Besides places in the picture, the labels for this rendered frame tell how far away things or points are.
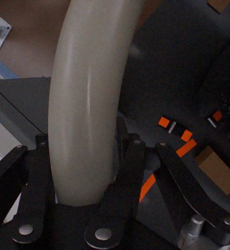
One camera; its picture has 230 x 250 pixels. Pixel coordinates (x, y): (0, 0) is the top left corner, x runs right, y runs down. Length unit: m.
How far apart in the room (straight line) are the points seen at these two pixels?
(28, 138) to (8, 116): 0.08
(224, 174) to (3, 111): 1.12
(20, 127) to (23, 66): 0.97
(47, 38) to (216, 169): 1.28
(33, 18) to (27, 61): 0.30
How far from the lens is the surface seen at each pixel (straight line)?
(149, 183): 1.31
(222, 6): 1.30
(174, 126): 1.16
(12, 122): 0.49
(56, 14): 1.37
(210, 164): 1.18
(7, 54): 1.53
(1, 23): 1.61
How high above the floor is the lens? 1.17
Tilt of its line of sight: 74 degrees down
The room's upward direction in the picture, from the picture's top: 142 degrees counter-clockwise
